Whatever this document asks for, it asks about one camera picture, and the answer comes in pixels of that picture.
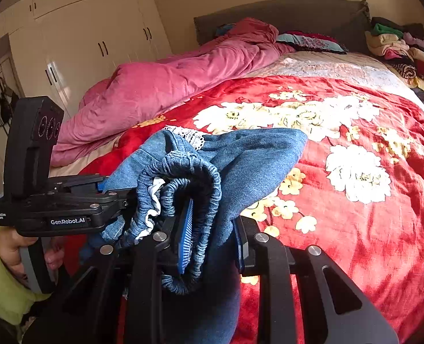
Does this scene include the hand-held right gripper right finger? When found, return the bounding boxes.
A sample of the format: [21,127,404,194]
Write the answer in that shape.
[233,217,399,344]

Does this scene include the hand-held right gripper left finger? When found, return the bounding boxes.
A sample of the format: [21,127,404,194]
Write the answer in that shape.
[22,199,198,344]

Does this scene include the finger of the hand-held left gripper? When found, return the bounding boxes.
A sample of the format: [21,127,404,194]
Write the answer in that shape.
[90,189,138,223]
[56,174,107,192]

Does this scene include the red and denim lace pants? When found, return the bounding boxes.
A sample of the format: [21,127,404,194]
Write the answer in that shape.
[79,127,309,344]

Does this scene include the person's left hand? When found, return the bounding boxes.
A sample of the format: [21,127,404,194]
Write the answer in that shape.
[0,230,65,276]

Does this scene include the hanging dark bags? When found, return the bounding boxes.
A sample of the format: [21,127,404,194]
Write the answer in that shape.
[0,77,21,128]

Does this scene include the red floral blanket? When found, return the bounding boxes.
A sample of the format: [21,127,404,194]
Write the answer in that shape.
[50,75,424,344]

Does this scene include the pink quilt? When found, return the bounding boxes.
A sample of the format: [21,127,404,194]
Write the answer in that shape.
[50,17,295,167]

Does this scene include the cream wardrobe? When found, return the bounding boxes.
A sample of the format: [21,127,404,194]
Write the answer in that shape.
[0,0,173,194]

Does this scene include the dark floral pillow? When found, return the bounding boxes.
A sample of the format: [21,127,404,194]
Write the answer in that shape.
[276,32,349,54]

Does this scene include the grey headboard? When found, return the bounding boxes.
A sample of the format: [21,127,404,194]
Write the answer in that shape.
[193,0,372,55]

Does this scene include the pile of folded clothes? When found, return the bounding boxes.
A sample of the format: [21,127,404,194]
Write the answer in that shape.
[364,16,424,95]

